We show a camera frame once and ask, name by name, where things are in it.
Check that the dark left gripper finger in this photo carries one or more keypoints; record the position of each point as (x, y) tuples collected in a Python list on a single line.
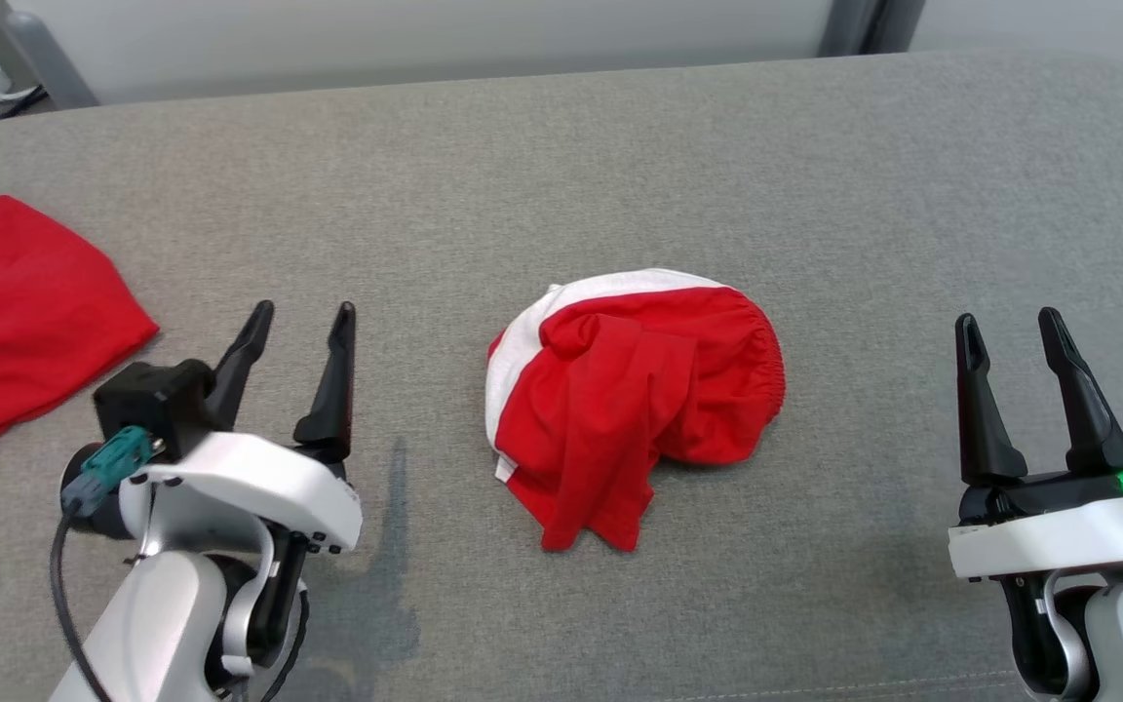
[(337, 390), (242, 356)]

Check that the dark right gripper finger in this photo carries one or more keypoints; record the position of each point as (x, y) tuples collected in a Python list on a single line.
[(1086, 409), (983, 419)]

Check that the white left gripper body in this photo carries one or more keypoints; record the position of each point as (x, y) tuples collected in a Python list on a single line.
[(269, 483)]

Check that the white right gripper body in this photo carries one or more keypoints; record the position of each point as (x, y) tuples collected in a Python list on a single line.
[(1039, 536)]

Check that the red shorts white striped hems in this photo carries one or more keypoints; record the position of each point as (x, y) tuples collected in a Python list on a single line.
[(16, 312)]

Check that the red shorts white side stripe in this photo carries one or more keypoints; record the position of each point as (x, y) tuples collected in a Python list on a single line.
[(659, 409)]

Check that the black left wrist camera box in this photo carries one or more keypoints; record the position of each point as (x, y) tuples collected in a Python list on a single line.
[(152, 400)]

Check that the grey metal frame leg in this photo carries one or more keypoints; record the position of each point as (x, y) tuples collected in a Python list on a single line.
[(50, 54), (898, 24), (844, 24)]

